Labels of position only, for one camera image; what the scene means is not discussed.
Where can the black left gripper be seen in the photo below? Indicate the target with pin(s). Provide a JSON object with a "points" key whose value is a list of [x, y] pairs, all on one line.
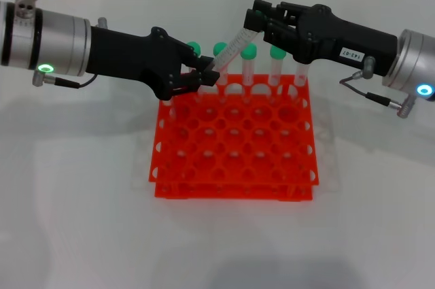
{"points": [[136, 58]]}

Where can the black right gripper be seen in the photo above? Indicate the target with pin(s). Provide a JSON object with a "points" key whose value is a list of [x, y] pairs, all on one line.
{"points": [[333, 41]]}

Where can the orange test tube rack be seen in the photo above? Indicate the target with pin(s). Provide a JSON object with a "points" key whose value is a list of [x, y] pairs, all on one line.
{"points": [[234, 153]]}

